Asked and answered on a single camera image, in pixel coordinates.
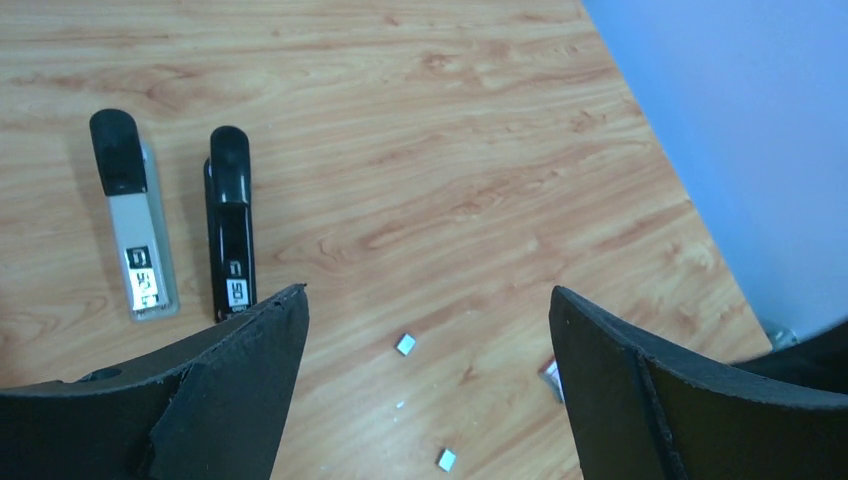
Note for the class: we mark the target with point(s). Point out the small loose staple piece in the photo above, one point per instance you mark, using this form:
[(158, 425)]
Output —
[(405, 344)]

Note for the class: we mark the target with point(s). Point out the black stapler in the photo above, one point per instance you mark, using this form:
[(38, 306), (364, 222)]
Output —
[(228, 197)]

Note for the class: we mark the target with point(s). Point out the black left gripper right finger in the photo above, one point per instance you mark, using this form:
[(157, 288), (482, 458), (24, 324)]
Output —
[(643, 407)]

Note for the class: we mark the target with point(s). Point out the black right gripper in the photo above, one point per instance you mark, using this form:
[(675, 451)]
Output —
[(818, 363)]

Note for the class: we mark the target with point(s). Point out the small staple box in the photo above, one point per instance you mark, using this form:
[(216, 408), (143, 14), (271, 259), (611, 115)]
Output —
[(550, 374)]

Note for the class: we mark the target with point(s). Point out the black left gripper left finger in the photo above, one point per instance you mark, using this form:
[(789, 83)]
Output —
[(211, 406)]

